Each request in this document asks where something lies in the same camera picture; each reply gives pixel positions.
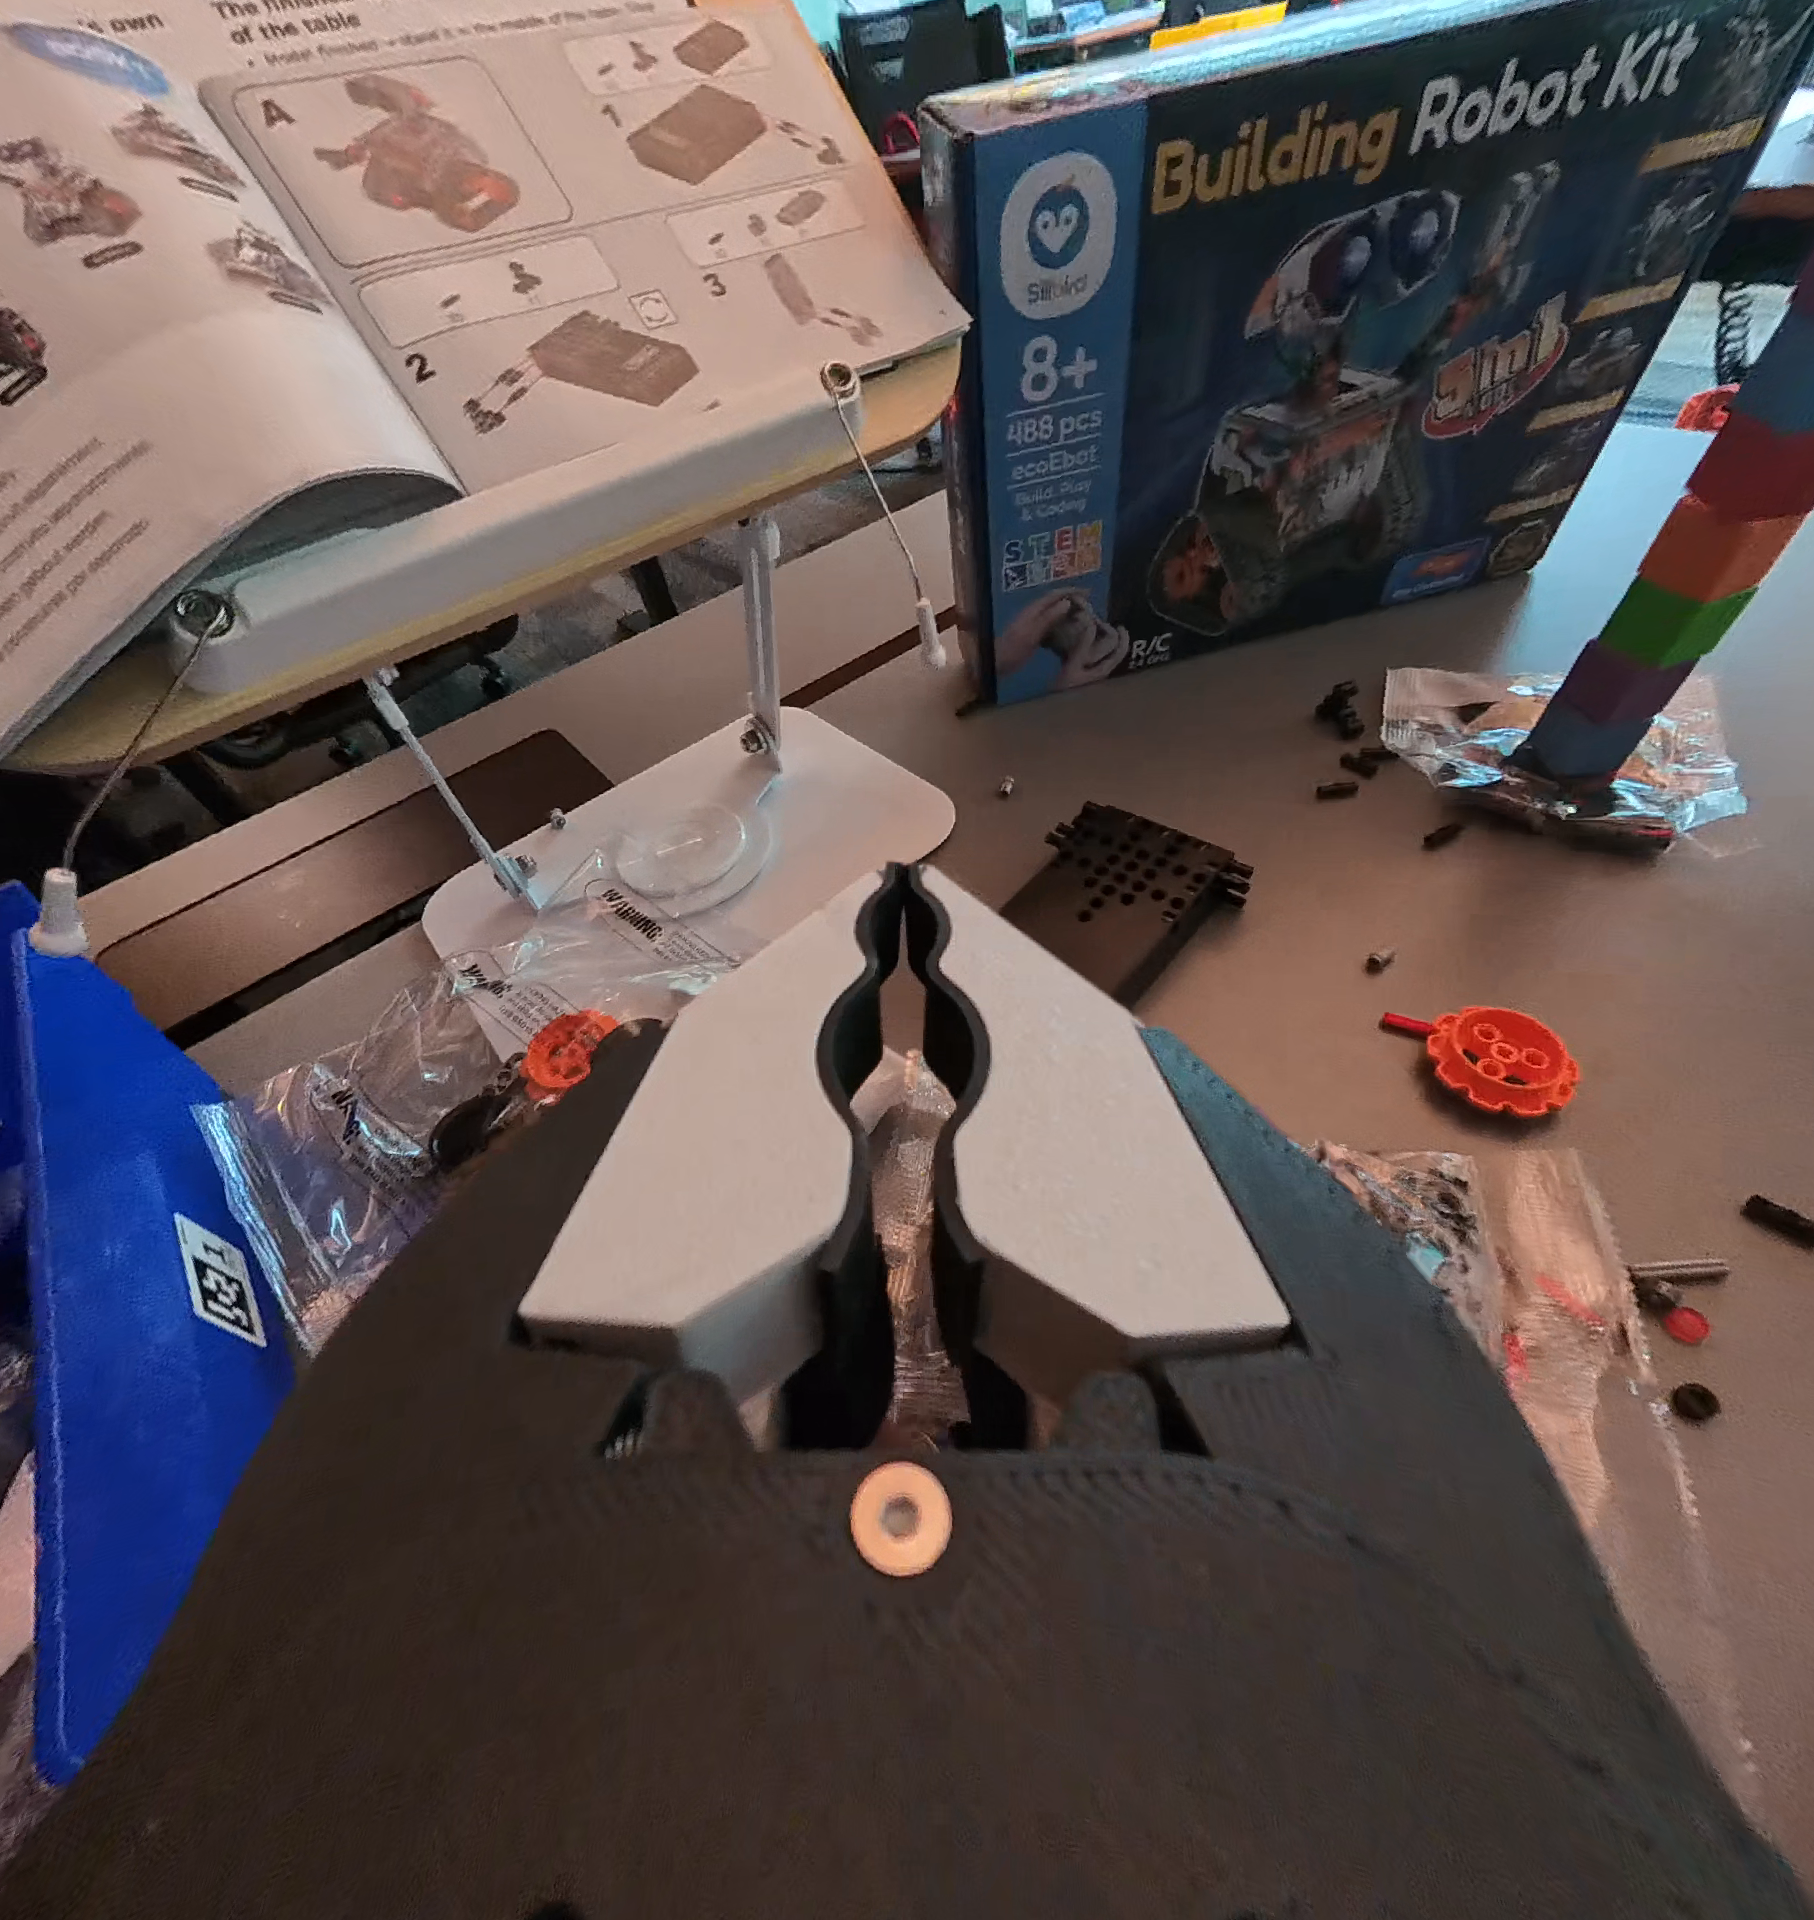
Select light blue foam cube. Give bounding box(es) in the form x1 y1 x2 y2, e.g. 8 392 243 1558
1741 301 1814 444

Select green foam cube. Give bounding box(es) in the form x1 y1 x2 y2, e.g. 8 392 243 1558
1597 577 1759 669

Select red foam cube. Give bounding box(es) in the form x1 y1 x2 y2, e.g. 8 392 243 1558
1687 420 1814 526

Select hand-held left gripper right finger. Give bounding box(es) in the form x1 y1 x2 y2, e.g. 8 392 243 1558
907 869 1288 1417

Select instruction booklet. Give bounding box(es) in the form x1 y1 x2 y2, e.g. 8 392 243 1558
0 0 968 796

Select orange plastic gear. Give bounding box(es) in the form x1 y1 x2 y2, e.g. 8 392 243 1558
1418 1004 1583 1121

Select clear empty plastic bag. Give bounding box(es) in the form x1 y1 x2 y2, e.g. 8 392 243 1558
457 810 764 991

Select blue robot kit box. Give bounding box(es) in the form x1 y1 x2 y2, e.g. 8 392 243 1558
924 0 1814 707

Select grey desk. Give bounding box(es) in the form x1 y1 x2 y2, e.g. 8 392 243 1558
69 420 1814 1920

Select orange foam cube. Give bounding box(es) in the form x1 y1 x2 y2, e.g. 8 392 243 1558
1650 512 1808 601

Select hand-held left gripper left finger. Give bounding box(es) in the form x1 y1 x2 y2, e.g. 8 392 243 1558
518 865 914 1442

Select clear bag of grey beams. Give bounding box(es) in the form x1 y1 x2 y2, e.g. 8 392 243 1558
841 1052 1635 1500

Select blue plastic bin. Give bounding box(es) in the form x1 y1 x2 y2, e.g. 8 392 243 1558
0 885 293 1787

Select white book stand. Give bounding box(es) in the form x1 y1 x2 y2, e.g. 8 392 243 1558
8 330 957 968

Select white label wheels bag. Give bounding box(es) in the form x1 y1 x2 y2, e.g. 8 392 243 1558
203 917 661 1352

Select black office chair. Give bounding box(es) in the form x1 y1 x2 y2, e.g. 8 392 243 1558
96 616 534 825

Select silver plastic parts bag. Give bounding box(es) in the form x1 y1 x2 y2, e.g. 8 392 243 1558
1381 667 1749 857

